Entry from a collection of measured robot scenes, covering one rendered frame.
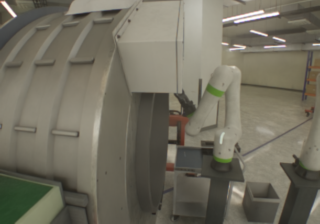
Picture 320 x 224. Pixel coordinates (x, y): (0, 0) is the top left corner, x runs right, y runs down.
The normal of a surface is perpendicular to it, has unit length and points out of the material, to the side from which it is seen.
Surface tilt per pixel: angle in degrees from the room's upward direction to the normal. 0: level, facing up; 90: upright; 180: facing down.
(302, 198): 90
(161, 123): 82
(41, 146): 71
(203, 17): 90
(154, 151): 48
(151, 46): 125
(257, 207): 90
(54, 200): 90
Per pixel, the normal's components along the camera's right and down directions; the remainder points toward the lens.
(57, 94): 0.80, -0.11
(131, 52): -0.11, 0.73
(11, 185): 0.00, -0.98
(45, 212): 0.99, 0.03
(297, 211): -0.28, 0.21
